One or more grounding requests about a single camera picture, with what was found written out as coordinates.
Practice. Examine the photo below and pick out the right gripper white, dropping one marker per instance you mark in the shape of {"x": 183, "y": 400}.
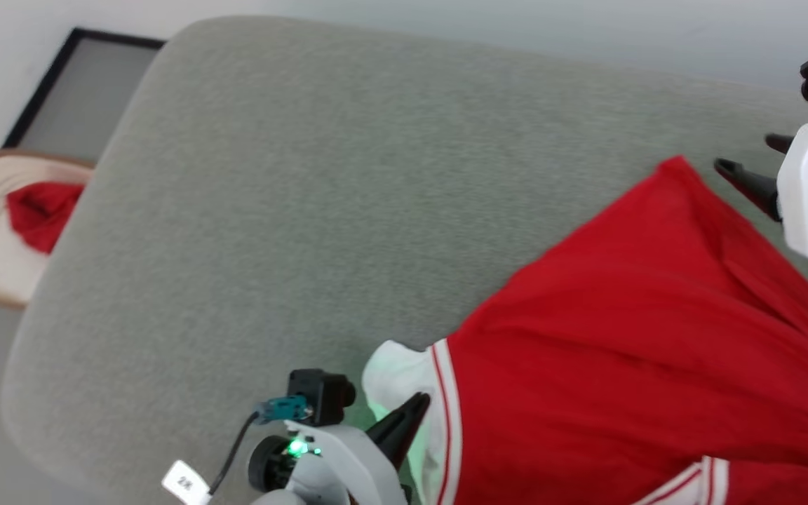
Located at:
{"x": 807, "y": 182}

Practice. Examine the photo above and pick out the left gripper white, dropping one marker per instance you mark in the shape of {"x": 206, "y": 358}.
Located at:
{"x": 348, "y": 463}

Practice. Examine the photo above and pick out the red and white garment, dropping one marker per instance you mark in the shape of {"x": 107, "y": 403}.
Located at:
{"x": 642, "y": 337}

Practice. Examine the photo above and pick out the white label tag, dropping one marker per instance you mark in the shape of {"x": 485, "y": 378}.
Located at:
{"x": 185, "y": 482}

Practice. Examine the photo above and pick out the grey fabric sofa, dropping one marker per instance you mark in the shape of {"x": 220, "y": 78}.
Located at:
{"x": 292, "y": 210}

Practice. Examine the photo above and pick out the red cloth in basket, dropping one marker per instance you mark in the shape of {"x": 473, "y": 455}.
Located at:
{"x": 43, "y": 214}

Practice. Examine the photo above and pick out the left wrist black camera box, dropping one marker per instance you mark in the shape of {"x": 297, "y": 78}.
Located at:
{"x": 320, "y": 396}

